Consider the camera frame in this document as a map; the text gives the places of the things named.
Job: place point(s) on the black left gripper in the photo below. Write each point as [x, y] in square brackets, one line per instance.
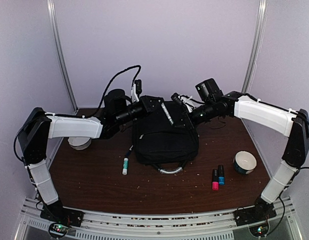
[148, 106]

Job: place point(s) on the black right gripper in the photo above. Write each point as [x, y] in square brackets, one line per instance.
[188, 124]

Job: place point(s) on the thin green white pen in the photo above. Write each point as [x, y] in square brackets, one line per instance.
[163, 106]

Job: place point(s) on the black student backpack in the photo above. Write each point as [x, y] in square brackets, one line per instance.
[161, 145]

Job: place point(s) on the small black pen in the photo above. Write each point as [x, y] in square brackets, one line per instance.
[129, 151]

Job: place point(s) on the blue capped black highlighter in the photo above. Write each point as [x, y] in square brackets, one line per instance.
[221, 175]

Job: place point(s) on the pink capped black highlighter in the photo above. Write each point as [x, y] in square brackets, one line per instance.
[215, 180]

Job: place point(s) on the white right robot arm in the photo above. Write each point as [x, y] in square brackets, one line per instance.
[287, 134]

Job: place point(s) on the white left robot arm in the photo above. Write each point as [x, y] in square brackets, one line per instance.
[41, 127]

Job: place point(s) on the blue white ceramic bowl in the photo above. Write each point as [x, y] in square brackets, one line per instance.
[244, 162]

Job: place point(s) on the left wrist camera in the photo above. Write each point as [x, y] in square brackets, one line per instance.
[115, 101]

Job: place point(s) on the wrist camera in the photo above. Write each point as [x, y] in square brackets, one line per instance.
[208, 88]
[115, 101]

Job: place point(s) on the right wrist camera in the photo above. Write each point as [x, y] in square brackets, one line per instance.
[208, 88]

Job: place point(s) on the right aluminium corner post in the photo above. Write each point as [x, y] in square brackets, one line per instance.
[256, 46]

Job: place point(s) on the aluminium corner post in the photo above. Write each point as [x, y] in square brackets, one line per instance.
[256, 46]
[60, 55]

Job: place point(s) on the left aluminium corner post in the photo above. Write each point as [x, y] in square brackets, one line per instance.
[60, 55]

